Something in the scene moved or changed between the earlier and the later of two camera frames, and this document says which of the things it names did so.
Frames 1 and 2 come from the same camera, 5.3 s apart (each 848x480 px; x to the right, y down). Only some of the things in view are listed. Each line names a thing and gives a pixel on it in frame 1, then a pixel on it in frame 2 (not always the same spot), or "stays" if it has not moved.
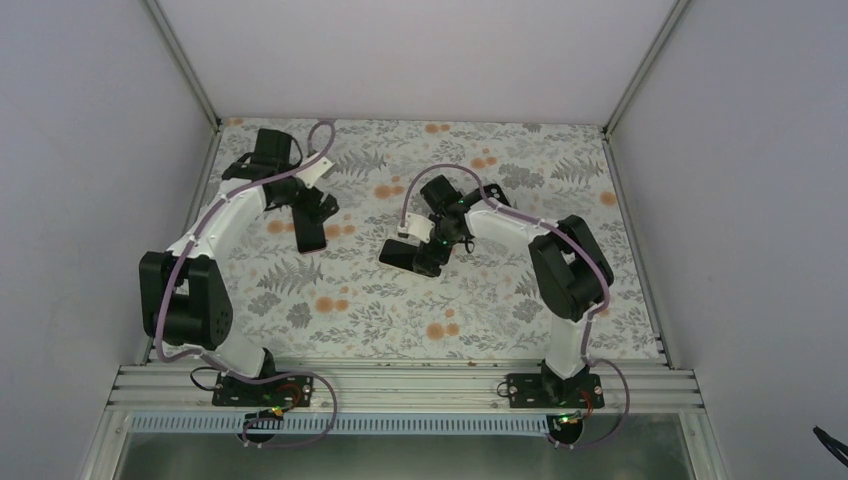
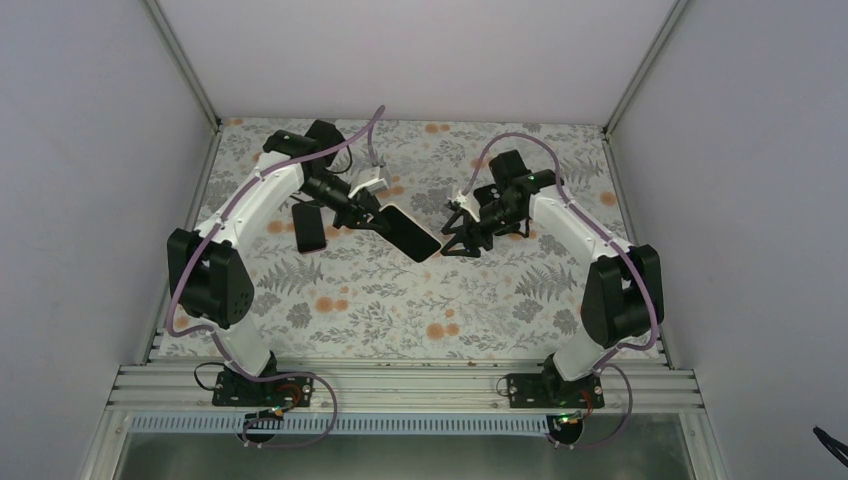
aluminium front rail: x=384 y=388 stays
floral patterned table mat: x=342 y=303 stays
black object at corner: x=833 y=445 stays
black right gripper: x=429 y=266 to x=469 y=240
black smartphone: x=309 y=231 to x=406 y=235
